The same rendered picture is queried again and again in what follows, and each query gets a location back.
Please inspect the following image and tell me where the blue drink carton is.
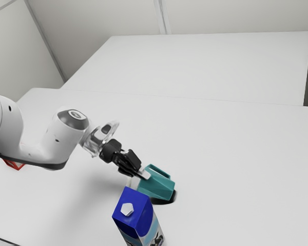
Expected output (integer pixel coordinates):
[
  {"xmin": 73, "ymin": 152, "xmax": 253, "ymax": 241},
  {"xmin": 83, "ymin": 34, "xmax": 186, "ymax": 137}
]
[{"xmin": 111, "ymin": 186, "xmax": 166, "ymax": 246}]

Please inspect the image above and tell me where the red block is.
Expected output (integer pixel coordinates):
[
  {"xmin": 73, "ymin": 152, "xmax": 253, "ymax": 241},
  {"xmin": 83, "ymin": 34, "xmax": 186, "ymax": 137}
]
[{"xmin": 3, "ymin": 158, "xmax": 26, "ymax": 171}]

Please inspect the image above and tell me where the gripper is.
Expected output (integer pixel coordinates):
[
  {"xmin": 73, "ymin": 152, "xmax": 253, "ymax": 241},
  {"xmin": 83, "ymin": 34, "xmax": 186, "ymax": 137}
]
[{"xmin": 99, "ymin": 138, "xmax": 151, "ymax": 180}]

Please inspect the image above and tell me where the teal faceted mug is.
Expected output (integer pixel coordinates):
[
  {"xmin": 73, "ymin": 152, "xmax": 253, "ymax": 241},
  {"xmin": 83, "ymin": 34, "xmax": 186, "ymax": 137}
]
[{"xmin": 136, "ymin": 164, "xmax": 176, "ymax": 201}]

